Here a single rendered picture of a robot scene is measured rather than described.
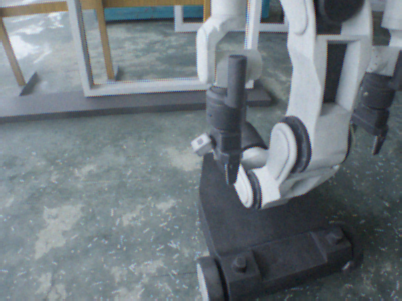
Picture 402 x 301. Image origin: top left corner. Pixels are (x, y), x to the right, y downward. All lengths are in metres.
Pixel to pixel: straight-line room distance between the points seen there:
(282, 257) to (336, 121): 0.52
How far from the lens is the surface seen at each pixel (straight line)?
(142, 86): 1.86
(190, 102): 1.77
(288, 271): 0.97
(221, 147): 0.59
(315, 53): 0.56
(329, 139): 0.66
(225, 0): 0.52
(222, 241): 0.99
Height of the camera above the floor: 1.05
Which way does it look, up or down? 42 degrees down
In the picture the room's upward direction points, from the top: 3 degrees clockwise
